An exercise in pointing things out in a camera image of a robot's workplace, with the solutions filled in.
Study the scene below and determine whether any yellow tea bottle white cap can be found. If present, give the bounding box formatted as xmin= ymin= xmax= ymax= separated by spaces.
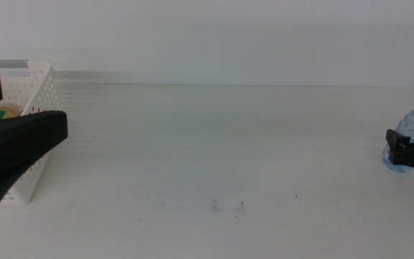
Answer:
xmin=0 ymin=101 xmax=23 ymax=121

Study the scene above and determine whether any white perforated plastic basket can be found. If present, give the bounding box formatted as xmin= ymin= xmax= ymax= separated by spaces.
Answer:
xmin=0 ymin=60 xmax=63 ymax=205

